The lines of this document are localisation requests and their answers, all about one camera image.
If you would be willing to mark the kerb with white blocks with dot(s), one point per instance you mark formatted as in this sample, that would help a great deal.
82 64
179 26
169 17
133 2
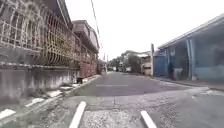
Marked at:
35 101

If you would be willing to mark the blue building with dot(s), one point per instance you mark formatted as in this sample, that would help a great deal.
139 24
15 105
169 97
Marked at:
203 53

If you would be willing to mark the pale building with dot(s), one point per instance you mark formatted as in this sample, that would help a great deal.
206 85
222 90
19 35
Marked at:
146 65

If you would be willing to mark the grey pole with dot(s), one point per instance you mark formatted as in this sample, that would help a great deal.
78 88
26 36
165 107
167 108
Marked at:
152 60

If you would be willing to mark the black box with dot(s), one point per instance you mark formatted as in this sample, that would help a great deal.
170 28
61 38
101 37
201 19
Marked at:
79 80

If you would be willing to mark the building with red gate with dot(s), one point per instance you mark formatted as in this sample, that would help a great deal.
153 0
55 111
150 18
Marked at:
87 56

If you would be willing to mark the robot's own part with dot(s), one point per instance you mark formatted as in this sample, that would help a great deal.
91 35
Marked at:
77 115
148 119

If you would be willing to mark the grey asphalt road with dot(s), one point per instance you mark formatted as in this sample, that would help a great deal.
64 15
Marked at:
116 90

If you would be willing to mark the pale pavement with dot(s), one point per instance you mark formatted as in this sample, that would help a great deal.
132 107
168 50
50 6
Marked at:
186 82

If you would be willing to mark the distant trees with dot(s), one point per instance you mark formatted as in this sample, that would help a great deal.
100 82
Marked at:
131 61

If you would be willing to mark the wall with metal grille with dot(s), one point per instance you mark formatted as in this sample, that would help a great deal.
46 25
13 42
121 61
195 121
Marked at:
33 46

